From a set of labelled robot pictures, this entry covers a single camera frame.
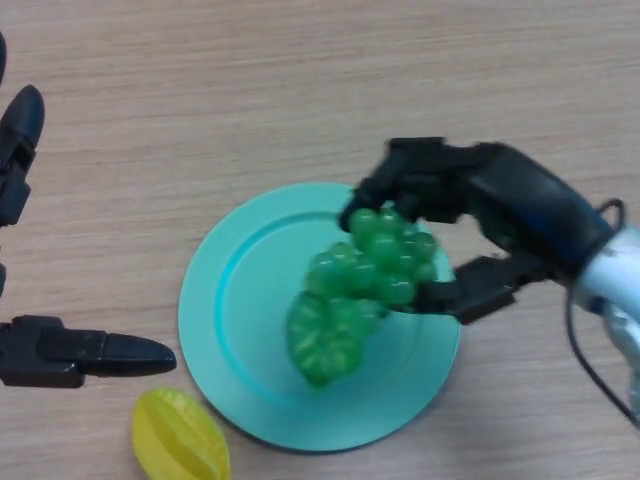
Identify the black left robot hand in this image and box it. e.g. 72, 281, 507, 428
0, 32, 178, 390

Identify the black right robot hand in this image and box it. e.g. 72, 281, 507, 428
339, 136, 615, 326

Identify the green grapes bunch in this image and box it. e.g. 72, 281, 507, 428
285, 207, 440, 389

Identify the green round plate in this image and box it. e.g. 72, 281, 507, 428
177, 182, 461, 454

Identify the yellow starfruit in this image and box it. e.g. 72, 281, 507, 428
130, 387, 232, 480

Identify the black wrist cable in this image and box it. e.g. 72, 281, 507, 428
564, 198, 640, 427

